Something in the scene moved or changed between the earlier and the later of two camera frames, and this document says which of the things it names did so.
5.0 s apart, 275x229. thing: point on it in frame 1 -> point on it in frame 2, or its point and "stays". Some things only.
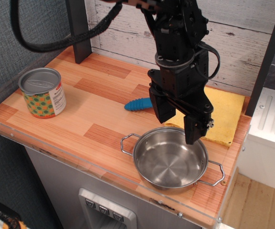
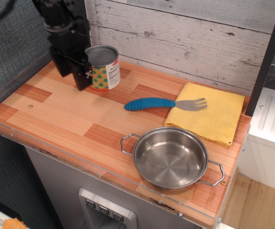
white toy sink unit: x=264 y=154 stays
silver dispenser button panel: x=98 y=212 stays
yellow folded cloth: x=227 y=107 stays
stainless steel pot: x=165 y=162 stays
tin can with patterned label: x=43 y=92 -> x=104 y=61
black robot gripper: x=184 y=87 -> x=73 y=44
